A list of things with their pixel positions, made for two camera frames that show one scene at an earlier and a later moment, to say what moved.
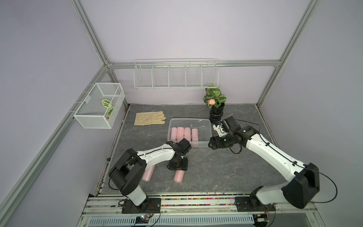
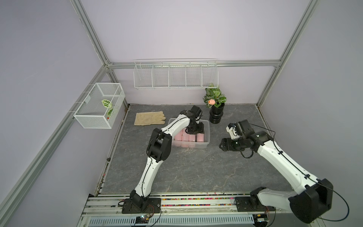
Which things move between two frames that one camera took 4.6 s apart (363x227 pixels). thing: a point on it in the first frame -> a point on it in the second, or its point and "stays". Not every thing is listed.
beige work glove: (151, 117) stays
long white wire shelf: (197, 73) stays
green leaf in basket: (107, 103) stays
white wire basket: (99, 109) stays
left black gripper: (184, 167) -> (201, 129)
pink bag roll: (178, 176) -> (200, 137)
